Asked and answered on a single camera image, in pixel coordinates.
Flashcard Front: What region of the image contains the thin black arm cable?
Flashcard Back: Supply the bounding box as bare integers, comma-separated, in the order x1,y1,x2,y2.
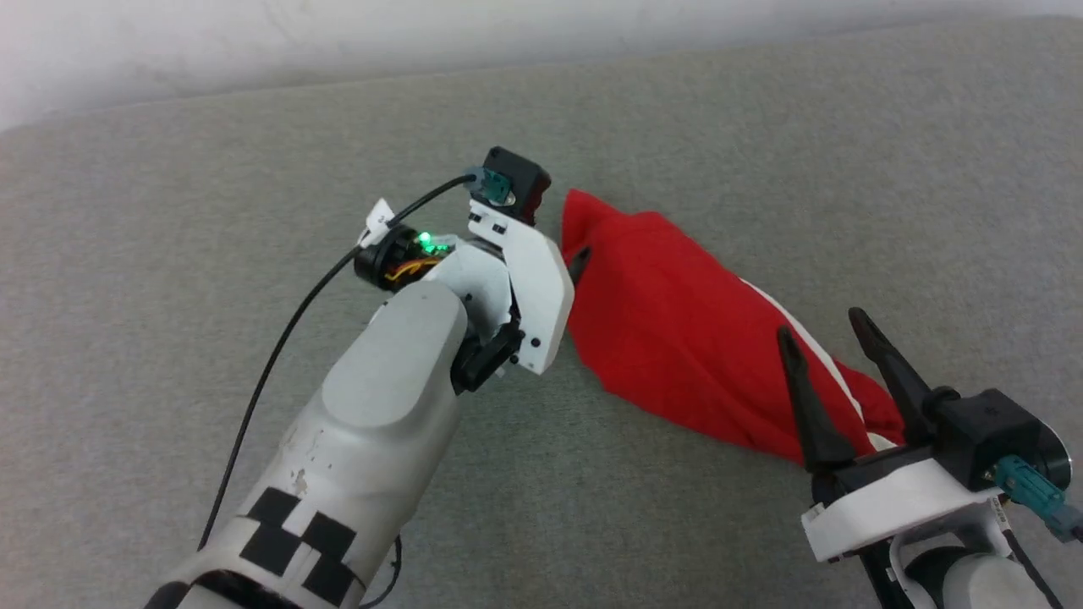
362,535,404,609

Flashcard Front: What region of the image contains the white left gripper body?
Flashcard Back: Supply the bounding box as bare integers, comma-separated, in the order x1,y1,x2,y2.
453,201,577,395

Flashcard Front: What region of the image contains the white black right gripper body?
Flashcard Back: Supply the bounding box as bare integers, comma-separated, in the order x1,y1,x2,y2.
801,443,1014,564

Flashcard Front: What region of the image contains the black cable with teal plug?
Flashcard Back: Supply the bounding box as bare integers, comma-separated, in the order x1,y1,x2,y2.
197,167,514,552
992,455,1083,544

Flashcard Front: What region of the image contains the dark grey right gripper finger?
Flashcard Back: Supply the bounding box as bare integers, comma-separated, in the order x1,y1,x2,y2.
849,308,937,446
777,326,858,474

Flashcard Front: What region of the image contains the red garment with white trim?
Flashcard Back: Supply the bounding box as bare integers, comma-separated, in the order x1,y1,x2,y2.
560,188,908,468

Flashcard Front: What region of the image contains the white cable label tag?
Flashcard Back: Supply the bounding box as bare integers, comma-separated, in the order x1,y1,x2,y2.
364,198,397,249

